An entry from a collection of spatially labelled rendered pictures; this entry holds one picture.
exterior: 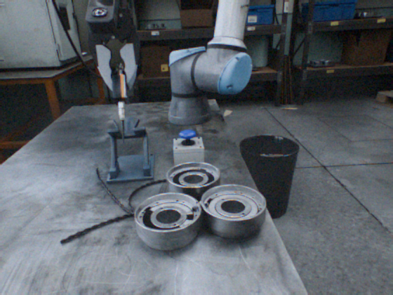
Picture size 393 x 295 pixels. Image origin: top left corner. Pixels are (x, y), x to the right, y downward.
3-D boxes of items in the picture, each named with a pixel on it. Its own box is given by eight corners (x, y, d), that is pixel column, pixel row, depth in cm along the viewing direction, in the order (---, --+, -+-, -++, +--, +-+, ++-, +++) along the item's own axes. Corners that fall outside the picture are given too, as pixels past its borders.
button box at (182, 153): (204, 166, 70) (204, 146, 68) (174, 167, 70) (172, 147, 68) (202, 152, 78) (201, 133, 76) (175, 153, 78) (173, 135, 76)
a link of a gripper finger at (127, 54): (144, 83, 67) (134, 39, 63) (142, 88, 62) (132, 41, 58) (130, 86, 67) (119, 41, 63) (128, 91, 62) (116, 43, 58)
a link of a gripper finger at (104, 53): (117, 86, 67) (116, 41, 63) (114, 92, 61) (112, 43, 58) (103, 86, 66) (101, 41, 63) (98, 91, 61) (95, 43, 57)
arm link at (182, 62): (187, 84, 108) (184, 44, 103) (217, 88, 100) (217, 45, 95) (163, 91, 100) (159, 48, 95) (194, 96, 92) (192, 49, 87)
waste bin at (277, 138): (300, 221, 177) (309, 154, 160) (243, 225, 177) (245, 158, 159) (281, 191, 209) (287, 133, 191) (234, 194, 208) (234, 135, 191)
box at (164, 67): (177, 76, 385) (175, 45, 370) (139, 79, 381) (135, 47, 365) (175, 71, 422) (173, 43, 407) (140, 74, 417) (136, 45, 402)
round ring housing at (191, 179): (184, 175, 66) (183, 158, 65) (228, 185, 62) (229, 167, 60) (156, 198, 58) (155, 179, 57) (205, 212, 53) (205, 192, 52)
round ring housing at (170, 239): (212, 223, 51) (212, 201, 49) (179, 263, 42) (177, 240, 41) (162, 206, 56) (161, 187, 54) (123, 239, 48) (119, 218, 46)
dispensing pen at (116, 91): (114, 140, 57) (109, 58, 60) (118, 145, 61) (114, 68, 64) (125, 139, 57) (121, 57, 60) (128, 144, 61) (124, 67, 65)
